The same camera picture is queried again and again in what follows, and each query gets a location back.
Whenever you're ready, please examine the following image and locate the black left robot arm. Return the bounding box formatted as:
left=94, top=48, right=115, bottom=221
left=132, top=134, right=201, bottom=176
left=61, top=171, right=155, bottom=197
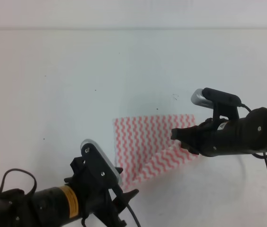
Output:
left=0, top=157, right=139, bottom=227

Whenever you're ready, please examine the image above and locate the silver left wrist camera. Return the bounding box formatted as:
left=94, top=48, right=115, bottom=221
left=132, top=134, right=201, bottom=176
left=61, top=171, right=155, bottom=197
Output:
left=80, top=139, right=119, bottom=189

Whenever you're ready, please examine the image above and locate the black left camera cable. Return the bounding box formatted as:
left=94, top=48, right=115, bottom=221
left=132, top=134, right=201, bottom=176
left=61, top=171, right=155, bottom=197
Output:
left=114, top=186, right=142, bottom=227

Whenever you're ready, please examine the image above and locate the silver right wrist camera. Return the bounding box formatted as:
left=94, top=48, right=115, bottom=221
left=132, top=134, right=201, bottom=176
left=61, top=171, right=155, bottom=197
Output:
left=190, top=87, right=242, bottom=121

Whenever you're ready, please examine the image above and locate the pink white wavy striped towel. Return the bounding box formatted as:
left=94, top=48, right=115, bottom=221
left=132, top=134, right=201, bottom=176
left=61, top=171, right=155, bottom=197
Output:
left=113, top=114, right=197, bottom=191

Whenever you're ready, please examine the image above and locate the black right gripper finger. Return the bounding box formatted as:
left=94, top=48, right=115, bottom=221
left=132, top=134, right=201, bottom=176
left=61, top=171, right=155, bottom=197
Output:
left=180, top=140, right=199, bottom=155
left=171, top=126, right=199, bottom=143

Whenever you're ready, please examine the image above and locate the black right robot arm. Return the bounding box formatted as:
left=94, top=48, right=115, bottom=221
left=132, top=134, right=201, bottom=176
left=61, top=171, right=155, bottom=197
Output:
left=171, top=107, right=267, bottom=157

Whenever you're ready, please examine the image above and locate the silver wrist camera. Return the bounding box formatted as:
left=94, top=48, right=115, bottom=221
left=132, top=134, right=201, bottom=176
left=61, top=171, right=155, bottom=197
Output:
left=190, top=87, right=242, bottom=121
left=80, top=139, right=119, bottom=189

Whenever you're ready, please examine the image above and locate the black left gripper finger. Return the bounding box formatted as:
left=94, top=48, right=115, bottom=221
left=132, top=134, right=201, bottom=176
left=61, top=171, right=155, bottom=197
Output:
left=115, top=166, right=123, bottom=186
left=111, top=188, right=139, bottom=213

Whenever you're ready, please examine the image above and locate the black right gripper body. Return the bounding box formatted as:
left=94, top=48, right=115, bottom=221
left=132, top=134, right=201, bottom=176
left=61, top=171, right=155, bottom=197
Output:
left=196, top=119, right=233, bottom=157

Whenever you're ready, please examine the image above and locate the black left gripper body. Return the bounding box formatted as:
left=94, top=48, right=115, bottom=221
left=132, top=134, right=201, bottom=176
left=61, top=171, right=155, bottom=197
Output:
left=64, top=157, right=127, bottom=227

